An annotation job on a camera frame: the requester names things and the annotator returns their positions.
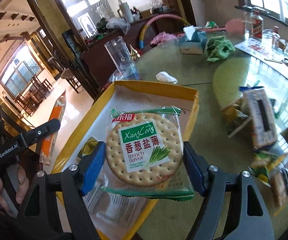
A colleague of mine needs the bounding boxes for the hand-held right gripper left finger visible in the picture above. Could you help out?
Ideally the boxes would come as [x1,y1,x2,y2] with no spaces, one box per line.
[17,141,107,240]

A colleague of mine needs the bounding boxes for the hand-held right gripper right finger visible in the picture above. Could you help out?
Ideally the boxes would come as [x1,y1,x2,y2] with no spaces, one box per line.
[183,141,275,240]

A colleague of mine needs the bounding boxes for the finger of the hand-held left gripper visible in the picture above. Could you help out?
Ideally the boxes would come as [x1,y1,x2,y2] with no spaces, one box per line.
[18,119,61,153]

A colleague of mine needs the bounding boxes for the orange-ended cracker packet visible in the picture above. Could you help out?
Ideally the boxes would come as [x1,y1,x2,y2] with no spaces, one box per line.
[40,97,66,166]

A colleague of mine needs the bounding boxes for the round cracker packet green label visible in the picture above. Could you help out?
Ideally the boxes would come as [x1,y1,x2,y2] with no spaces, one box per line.
[101,106,195,202]

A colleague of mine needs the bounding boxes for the blue-ended sandwich cracker packet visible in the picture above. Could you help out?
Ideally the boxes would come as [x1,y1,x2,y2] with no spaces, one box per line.
[238,86,278,150]

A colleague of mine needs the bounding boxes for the yellow cardboard box tray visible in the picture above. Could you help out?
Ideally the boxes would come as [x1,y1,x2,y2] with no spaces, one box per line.
[50,80,199,240]

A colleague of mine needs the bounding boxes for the barcode sandwich cracker packet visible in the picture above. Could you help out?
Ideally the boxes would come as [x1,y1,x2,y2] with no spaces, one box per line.
[268,152,288,208]

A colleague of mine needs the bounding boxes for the person's left hand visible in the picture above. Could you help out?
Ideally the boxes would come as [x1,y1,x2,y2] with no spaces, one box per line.
[0,165,30,213]

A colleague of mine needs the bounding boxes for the small green yellow snack packet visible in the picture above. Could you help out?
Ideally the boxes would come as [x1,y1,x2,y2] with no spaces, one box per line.
[77,137,97,158]

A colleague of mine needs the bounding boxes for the wooden dining chairs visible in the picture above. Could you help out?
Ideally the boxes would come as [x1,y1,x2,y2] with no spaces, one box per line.
[14,73,54,117]

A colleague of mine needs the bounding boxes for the white printed packet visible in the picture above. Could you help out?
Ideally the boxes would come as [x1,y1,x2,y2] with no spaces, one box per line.
[84,177,136,229]

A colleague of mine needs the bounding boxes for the dark wooden sideboard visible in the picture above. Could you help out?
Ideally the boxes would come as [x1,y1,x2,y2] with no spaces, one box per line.
[80,8,192,94]

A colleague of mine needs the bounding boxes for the crumpled white tissue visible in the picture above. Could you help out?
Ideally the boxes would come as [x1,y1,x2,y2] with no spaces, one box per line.
[155,71,178,84]

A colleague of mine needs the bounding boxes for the green cloth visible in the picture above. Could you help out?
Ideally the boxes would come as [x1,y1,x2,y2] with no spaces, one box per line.
[206,35,236,63]

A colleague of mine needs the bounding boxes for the gold ornament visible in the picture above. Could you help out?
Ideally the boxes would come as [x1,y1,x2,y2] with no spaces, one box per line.
[130,44,141,60]

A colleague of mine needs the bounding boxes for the teal tissue box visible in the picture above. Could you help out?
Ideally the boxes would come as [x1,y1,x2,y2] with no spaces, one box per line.
[179,26,208,55]

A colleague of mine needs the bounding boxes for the crumpled clear plastic bag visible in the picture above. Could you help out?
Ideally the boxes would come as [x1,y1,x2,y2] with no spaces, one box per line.
[106,17,131,35]

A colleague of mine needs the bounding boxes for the pink cloth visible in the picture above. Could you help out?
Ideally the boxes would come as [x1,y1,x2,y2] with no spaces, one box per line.
[150,31,178,46]

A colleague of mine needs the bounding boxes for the white red printed leaflet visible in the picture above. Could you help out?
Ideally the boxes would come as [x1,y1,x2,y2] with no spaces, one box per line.
[234,38,288,88]

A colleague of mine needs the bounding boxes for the scissors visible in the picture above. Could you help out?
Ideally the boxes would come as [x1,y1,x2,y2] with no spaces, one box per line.
[264,58,288,68]

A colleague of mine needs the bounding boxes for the colourful hula hoop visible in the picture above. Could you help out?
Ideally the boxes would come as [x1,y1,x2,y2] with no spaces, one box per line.
[138,14,192,51]

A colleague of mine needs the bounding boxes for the pink fly swatter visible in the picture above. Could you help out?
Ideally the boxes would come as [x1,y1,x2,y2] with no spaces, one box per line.
[205,18,246,34]

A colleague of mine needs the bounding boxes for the white cylindrical jar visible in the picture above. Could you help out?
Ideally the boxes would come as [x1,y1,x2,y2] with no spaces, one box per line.
[119,2,134,22]

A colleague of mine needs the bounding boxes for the small clear bottle red cap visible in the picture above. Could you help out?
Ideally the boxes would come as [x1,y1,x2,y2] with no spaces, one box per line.
[271,26,281,50]

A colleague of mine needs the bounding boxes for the boxed red white liquor bottle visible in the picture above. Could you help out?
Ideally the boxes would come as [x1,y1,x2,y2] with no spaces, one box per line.
[243,5,264,41]

